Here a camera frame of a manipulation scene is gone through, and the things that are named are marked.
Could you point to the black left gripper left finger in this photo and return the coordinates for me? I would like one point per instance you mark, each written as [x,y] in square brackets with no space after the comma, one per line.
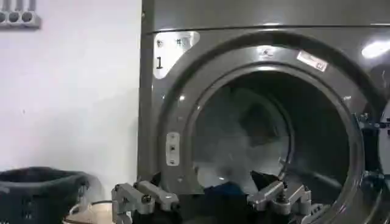
[143,196]

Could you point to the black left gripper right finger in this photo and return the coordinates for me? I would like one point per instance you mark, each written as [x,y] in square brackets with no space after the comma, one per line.
[278,196]

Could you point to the pale round floor object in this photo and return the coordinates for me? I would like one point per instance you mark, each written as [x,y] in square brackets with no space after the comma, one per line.
[91,213]

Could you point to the dark blue garment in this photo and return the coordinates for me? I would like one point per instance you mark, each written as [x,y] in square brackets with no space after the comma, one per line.
[224,194]

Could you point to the grey dryer machine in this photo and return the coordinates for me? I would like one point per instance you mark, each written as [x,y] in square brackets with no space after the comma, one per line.
[262,100]

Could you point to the dark laundry basket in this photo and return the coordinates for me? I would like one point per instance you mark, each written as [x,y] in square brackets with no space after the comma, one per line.
[36,194]

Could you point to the round dryer door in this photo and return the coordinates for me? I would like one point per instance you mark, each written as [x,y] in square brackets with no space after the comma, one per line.
[384,140]

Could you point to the grey wall pipe bracket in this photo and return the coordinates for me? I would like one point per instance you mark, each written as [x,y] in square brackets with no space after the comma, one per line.
[19,13]

